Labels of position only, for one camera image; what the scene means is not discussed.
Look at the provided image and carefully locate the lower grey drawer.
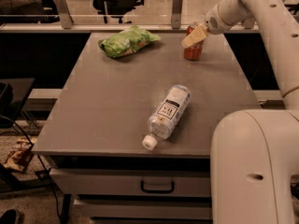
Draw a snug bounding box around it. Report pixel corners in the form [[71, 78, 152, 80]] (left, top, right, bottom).
[[74, 199, 212, 220]]

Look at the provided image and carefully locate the green chip bag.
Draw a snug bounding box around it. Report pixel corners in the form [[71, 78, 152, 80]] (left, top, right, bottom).
[[98, 25, 161, 59]]

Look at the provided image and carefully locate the grey drawer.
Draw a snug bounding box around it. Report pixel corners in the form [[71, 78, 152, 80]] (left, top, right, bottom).
[[74, 199, 212, 220], [50, 169, 210, 198]]

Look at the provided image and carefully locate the red coke can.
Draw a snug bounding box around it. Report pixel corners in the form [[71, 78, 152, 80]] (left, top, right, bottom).
[[184, 23, 204, 61]]

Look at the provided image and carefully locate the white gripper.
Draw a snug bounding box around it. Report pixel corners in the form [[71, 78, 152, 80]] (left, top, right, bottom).
[[181, 3, 237, 49]]

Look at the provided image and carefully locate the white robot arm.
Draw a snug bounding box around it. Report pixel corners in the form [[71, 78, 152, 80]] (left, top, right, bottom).
[[182, 0, 299, 224]]

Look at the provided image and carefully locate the crumpled snack bag on floor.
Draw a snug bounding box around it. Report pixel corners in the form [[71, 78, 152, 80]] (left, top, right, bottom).
[[4, 138, 35, 173]]

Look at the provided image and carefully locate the clear plastic water bottle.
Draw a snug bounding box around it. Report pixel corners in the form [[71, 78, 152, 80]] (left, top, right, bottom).
[[142, 85, 192, 150]]

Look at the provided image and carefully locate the black shoe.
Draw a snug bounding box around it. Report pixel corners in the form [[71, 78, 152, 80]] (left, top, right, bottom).
[[0, 209, 22, 224]]

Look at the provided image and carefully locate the middle metal bracket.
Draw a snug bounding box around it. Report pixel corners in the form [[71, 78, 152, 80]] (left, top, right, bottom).
[[171, 0, 183, 29]]

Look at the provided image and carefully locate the black side table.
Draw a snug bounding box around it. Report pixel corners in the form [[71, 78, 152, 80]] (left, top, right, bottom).
[[0, 77, 35, 128]]

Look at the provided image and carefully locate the left metal bracket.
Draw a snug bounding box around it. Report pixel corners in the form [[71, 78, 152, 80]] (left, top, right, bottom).
[[53, 0, 73, 29]]

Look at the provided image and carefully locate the upper grey drawer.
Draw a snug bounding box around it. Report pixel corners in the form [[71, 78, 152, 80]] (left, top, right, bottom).
[[50, 169, 210, 198]]

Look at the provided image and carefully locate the black drawer handle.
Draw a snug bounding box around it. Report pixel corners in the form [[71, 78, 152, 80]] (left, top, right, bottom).
[[140, 181, 175, 194]]

